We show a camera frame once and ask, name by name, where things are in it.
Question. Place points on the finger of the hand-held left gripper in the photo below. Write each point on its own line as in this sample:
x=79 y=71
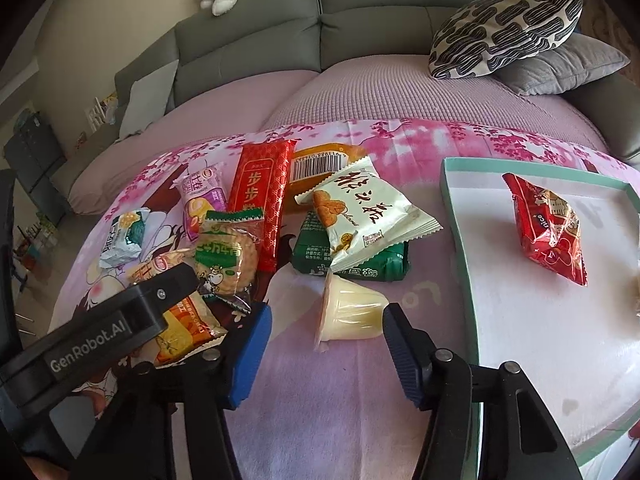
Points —
x=170 y=282
x=6 y=260

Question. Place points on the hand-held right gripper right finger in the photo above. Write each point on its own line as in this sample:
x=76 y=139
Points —
x=402 y=355

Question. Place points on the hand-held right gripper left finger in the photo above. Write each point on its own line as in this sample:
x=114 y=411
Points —
x=250 y=360

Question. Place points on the orange yellow snack packet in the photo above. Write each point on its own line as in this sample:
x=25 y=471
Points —
x=185 y=325

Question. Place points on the round rice cracker packet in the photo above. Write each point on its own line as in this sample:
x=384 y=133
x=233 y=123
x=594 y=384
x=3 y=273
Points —
x=227 y=255

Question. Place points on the small green white packet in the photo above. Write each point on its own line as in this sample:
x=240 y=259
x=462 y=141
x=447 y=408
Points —
x=120 y=240

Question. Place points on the yellow jelly cup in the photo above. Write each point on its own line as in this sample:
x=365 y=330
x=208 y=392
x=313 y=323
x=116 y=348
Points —
x=352 y=310

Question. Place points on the white box with teal rim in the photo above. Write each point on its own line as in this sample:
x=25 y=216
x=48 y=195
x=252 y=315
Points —
x=525 y=335

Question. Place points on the cream cookie print packet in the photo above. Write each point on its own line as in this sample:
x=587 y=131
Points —
x=360 y=220

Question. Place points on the puffy red snack packet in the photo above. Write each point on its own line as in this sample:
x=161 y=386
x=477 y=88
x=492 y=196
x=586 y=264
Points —
x=550 y=230

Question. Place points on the colourful toy pile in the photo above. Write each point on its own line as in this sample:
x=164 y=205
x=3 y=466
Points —
x=30 y=245

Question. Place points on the pink printed blanket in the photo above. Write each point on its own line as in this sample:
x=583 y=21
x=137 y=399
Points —
x=350 y=410

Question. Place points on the purple pink snack packet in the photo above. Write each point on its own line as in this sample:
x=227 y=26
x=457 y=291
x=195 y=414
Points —
x=200 y=200

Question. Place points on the dark green snack packet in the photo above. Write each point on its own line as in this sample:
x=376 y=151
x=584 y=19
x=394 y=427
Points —
x=385 y=265

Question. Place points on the dark cabinet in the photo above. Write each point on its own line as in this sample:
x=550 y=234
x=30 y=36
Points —
x=35 y=160

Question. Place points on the long red snack packet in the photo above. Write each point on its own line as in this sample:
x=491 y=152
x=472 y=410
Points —
x=260 y=200

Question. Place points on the small pale grey cushion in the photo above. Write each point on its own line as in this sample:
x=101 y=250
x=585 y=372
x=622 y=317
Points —
x=142 y=110

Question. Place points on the small white rack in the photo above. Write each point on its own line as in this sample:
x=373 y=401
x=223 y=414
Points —
x=100 y=110

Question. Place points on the orange packet with barcode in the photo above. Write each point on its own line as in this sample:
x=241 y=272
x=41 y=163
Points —
x=315 y=165

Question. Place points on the grey sofa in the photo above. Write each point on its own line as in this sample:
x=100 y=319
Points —
x=250 y=35

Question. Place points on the lilac knit sofa cover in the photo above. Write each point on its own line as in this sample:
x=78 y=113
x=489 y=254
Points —
x=360 y=95

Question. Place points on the grey pillow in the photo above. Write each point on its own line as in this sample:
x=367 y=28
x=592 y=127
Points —
x=560 y=67

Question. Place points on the black white patterned pillow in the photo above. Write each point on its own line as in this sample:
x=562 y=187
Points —
x=505 y=30

